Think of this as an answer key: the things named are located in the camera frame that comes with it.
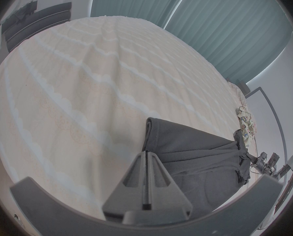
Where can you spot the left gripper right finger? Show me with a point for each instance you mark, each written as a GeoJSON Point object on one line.
{"type": "Point", "coordinates": [171, 195]}

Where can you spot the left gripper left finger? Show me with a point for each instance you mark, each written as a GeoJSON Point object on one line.
{"type": "Point", "coordinates": [129, 193]}

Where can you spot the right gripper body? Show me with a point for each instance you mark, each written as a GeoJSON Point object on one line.
{"type": "Point", "coordinates": [258, 163]}

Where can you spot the black T-shirt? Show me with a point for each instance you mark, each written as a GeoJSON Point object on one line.
{"type": "Point", "coordinates": [198, 156]}

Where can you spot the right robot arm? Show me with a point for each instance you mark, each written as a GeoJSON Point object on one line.
{"type": "Point", "coordinates": [274, 160]}

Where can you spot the bed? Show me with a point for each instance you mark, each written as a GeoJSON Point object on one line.
{"type": "Point", "coordinates": [75, 95]}

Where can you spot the white printed pyjama garment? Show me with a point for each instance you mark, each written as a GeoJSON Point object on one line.
{"type": "Point", "coordinates": [246, 124]}

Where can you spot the cream pillow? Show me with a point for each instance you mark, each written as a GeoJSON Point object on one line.
{"type": "Point", "coordinates": [237, 93]}

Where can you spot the grey bedside table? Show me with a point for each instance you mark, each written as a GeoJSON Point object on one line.
{"type": "Point", "coordinates": [243, 87]}

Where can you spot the blue-green curtain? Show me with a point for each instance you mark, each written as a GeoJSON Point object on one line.
{"type": "Point", "coordinates": [136, 1]}
{"type": "Point", "coordinates": [235, 33]}

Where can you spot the black chest of drawers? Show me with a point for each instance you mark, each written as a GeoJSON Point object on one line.
{"type": "Point", "coordinates": [38, 21]}

